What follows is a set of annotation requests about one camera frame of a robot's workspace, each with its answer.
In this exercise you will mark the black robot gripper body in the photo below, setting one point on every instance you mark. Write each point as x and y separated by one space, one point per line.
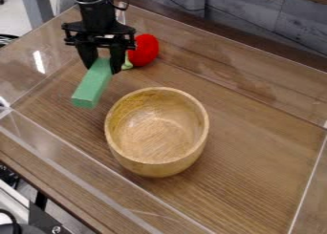
98 29

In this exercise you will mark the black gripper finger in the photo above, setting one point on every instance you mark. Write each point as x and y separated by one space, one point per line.
88 54
116 58

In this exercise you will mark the green rectangular stick block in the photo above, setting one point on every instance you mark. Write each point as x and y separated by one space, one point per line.
90 87

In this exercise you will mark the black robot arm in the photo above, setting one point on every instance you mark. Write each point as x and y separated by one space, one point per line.
100 31

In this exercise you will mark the light wooden bowl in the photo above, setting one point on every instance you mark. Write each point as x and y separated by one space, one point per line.
156 129

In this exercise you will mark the red plush strawberry toy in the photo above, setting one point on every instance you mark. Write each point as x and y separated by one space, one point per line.
144 53

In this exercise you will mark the grey table leg post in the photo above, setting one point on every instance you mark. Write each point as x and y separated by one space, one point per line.
38 11

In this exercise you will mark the clear acrylic tray wall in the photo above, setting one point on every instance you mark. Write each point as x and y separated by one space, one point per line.
259 181

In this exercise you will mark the black clamp with cable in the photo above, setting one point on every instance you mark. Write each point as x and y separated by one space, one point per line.
28 220

